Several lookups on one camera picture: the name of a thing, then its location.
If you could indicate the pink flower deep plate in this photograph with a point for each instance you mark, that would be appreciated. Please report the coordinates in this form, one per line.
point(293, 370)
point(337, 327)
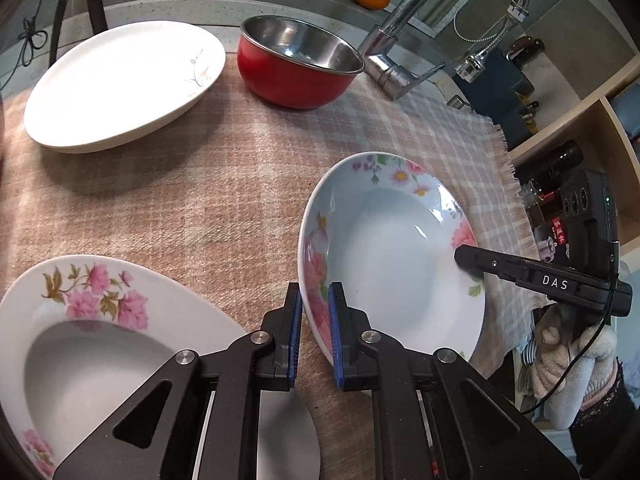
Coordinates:
point(80, 333)

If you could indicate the chrome kitchen faucet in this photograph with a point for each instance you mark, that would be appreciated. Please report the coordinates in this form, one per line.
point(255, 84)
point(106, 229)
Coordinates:
point(395, 80)

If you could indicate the right gloved hand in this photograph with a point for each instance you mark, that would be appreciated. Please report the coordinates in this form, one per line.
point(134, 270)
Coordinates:
point(571, 374)

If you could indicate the white oval plate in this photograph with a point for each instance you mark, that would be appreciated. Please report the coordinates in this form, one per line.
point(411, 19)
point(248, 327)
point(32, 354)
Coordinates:
point(122, 84)

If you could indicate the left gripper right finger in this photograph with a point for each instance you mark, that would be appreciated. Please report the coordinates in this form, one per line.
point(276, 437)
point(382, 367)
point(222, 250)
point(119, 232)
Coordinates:
point(356, 348)

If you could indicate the red steel bowl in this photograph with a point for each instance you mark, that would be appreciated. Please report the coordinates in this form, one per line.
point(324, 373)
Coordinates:
point(293, 63)

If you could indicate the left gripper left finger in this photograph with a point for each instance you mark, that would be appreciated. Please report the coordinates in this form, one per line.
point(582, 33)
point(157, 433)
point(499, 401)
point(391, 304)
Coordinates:
point(278, 366)

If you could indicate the bluish floral deep plate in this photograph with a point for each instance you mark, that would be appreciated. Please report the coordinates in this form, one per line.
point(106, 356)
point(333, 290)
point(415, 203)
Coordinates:
point(387, 230)

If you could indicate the pink plaid cloth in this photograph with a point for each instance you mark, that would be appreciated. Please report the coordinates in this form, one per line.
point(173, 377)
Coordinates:
point(215, 199)

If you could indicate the wooden shelf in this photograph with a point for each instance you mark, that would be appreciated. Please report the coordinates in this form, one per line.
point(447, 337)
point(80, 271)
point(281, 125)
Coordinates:
point(596, 128)

